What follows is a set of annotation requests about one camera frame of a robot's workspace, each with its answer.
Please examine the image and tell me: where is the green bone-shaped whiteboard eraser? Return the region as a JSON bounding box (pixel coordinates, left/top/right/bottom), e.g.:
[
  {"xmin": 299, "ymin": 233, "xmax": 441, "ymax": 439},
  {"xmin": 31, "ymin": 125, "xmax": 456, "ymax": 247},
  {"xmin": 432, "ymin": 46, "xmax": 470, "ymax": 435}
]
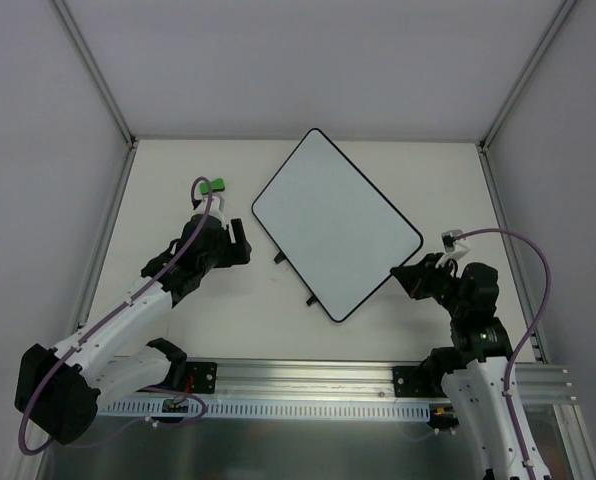
[{"xmin": 198, "ymin": 177, "xmax": 226, "ymax": 196}]

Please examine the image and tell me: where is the whiteboard with rabbit drawing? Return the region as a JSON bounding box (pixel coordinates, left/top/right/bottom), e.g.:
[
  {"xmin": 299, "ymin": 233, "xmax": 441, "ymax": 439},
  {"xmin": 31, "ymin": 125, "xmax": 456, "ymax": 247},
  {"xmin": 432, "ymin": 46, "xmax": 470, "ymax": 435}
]
[{"xmin": 251, "ymin": 128, "xmax": 424, "ymax": 323}]

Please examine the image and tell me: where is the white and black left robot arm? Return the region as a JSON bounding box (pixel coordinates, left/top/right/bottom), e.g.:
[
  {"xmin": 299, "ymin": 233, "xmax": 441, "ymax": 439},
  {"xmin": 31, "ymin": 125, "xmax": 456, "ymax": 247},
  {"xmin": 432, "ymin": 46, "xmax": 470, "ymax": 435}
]
[{"xmin": 14, "ymin": 214, "xmax": 251, "ymax": 455}]

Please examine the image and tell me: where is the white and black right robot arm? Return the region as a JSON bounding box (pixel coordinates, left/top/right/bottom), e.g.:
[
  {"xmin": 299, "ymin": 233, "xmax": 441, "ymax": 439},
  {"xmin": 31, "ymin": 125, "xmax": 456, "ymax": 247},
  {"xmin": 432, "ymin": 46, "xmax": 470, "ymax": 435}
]
[{"xmin": 391, "ymin": 253, "xmax": 551, "ymax": 479}]

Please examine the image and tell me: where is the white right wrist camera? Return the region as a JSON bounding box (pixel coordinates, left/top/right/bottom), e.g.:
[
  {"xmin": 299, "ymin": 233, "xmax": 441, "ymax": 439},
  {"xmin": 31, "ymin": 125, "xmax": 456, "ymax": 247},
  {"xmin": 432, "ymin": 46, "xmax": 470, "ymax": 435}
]
[{"xmin": 436, "ymin": 230, "xmax": 471, "ymax": 267}]

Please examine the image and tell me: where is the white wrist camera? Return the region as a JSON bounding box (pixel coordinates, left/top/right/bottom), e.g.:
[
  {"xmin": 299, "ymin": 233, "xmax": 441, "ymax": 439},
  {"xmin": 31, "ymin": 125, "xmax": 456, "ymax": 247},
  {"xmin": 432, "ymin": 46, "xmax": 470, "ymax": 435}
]
[
  {"xmin": 197, "ymin": 193, "xmax": 227, "ymax": 227},
  {"xmin": 436, "ymin": 230, "xmax": 471, "ymax": 267}
]

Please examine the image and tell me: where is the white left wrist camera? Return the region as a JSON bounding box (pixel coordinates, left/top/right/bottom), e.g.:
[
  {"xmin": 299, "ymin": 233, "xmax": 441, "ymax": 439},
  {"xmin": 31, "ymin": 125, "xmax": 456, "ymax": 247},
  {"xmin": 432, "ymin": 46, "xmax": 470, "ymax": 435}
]
[{"xmin": 197, "ymin": 193, "xmax": 227, "ymax": 227}]

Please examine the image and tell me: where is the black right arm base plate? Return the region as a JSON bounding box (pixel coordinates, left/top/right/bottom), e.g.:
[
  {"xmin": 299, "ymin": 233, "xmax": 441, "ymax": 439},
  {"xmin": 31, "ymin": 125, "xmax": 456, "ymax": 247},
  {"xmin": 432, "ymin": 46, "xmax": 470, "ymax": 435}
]
[{"xmin": 391, "ymin": 365, "xmax": 438, "ymax": 398}]

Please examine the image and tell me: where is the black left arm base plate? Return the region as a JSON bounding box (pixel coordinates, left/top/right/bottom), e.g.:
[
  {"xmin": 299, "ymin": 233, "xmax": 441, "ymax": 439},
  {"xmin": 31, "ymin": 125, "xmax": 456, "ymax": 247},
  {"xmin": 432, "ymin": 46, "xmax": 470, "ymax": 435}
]
[{"xmin": 184, "ymin": 361, "xmax": 218, "ymax": 395}]

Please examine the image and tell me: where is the aluminium mounting rail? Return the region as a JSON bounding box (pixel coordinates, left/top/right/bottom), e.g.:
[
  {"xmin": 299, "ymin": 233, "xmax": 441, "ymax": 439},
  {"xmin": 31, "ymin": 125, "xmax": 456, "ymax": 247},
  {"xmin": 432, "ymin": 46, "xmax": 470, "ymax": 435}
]
[{"xmin": 97, "ymin": 353, "xmax": 577, "ymax": 402}]

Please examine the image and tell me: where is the white slotted cable duct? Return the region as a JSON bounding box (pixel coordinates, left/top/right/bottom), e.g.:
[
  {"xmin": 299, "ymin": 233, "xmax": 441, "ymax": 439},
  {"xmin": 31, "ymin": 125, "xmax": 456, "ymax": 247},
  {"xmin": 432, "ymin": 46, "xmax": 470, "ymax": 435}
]
[{"xmin": 100, "ymin": 395, "xmax": 431, "ymax": 423}]

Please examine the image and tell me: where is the left aluminium frame post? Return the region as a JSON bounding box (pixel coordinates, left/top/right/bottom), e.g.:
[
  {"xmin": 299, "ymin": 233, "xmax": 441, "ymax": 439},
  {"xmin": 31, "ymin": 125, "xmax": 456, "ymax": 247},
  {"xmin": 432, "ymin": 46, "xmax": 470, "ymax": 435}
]
[{"xmin": 49, "ymin": 0, "xmax": 136, "ymax": 147}]

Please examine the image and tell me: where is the aluminium frame post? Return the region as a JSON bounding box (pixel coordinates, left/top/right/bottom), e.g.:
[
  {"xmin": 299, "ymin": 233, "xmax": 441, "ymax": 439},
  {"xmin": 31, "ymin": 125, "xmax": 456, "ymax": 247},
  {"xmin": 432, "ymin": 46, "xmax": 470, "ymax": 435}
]
[
  {"xmin": 478, "ymin": 0, "xmax": 579, "ymax": 151},
  {"xmin": 49, "ymin": 0, "xmax": 136, "ymax": 147}
]

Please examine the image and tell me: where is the right aluminium frame post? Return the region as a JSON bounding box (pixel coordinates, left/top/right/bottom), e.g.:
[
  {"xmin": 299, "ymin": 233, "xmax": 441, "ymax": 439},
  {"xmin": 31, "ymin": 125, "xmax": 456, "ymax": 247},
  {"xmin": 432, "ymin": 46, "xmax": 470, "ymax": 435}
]
[{"xmin": 478, "ymin": 0, "xmax": 579, "ymax": 151}]

